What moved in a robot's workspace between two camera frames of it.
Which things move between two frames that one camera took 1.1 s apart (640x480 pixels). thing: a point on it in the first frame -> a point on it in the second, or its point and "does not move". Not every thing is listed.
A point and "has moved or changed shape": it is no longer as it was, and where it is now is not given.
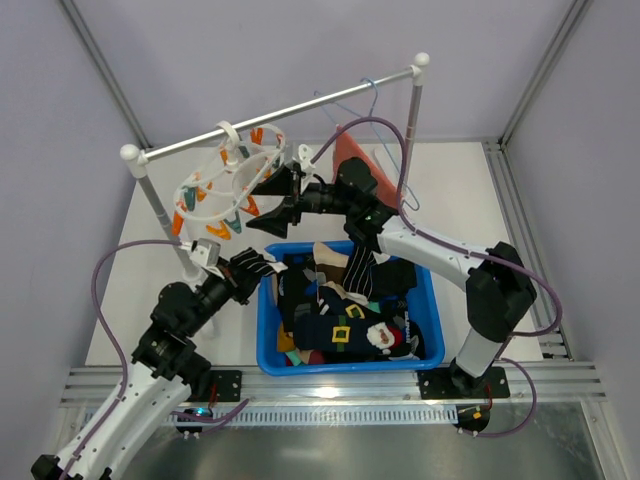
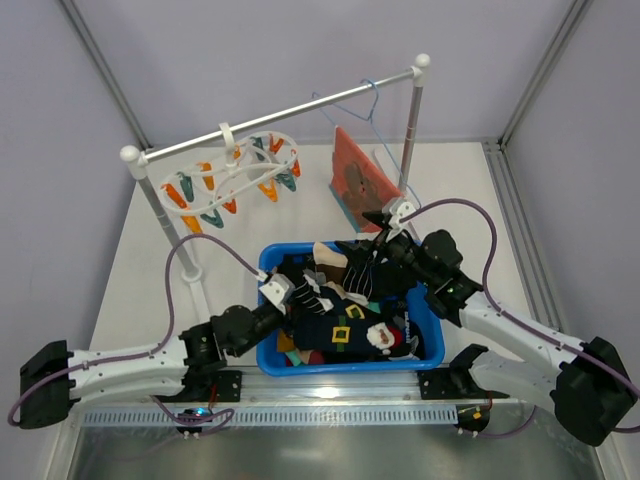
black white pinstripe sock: x=358 y=279 does not move
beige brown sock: x=330 y=263 does not move
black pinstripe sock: x=249 y=265 -> x=309 y=298
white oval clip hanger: x=219 y=196 has moved or changed shape
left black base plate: x=228 y=385 does not move
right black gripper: x=292 y=201 -> x=382 y=238
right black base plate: x=457 y=384 does not move
